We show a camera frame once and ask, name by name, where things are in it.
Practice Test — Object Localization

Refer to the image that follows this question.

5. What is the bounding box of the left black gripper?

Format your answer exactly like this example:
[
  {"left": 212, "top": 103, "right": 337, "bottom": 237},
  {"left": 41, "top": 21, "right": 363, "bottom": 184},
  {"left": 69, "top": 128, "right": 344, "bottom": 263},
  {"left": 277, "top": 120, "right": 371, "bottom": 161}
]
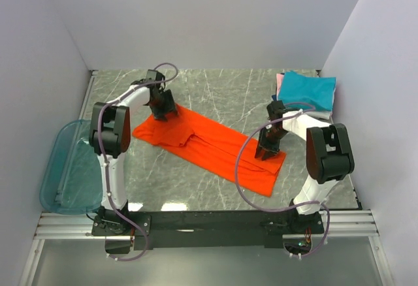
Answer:
[{"left": 149, "top": 90, "right": 178, "bottom": 123}]

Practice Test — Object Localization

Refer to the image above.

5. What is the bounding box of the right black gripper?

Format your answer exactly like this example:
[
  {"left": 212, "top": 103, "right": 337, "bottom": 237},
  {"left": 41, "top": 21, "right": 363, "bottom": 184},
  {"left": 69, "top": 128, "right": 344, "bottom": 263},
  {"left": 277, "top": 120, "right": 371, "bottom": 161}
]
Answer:
[{"left": 255, "top": 127, "right": 287, "bottom": 161}]

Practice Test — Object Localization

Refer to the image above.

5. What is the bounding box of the orange t-shirt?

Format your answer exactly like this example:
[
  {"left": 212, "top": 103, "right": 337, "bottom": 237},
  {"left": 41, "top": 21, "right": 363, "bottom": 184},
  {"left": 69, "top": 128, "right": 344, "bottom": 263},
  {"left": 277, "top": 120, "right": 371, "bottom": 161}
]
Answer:
[{"left": 133, "top": 104, "right": 286, "bottom": 197}]

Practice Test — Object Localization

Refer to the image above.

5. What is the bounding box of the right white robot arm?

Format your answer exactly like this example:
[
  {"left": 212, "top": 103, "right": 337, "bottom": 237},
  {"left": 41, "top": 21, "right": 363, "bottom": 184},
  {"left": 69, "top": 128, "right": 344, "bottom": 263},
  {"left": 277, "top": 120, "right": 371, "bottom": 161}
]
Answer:
[{"left": 255, "top": 101, "right": 355, "bottom": 233}]

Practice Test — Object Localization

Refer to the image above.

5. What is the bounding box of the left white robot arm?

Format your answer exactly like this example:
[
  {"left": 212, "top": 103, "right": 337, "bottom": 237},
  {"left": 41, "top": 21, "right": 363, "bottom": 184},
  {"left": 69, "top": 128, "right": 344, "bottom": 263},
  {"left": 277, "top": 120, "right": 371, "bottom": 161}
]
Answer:
[{"left": 89, "top": 62, "right": 179, "bottom": 235}]

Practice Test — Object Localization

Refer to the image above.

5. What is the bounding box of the folded teal t-shirt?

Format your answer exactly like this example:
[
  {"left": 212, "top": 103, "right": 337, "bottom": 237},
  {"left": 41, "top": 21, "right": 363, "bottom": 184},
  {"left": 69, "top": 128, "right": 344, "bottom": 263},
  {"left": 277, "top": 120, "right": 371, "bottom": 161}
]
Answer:
[{"left": 276, "top": 71, "right": 336, "bottom": 112}]

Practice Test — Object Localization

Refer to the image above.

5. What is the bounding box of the folded pink t-shirt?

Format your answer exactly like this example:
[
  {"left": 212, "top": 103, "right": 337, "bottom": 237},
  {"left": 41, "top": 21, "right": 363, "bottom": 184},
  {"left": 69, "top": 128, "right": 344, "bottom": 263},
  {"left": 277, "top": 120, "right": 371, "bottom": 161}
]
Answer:
[{"left": 276, "top": 73, "right": 284, "bottom": 97}]

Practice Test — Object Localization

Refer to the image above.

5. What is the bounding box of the blue plastic bin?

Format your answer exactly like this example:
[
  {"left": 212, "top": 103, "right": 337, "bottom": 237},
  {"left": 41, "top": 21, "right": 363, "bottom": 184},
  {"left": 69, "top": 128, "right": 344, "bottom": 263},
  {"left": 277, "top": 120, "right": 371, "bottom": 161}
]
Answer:
[{"left": 39, "top": 119, "right": 103, "bottom": 215}]

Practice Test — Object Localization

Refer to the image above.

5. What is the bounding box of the black base bar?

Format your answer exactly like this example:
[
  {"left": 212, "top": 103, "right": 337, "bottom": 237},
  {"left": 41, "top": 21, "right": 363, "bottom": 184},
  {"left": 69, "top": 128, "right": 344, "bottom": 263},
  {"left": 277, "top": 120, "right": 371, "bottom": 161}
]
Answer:
[{"left": 91, "top": 210, "right": 325, "bottom": 253}]

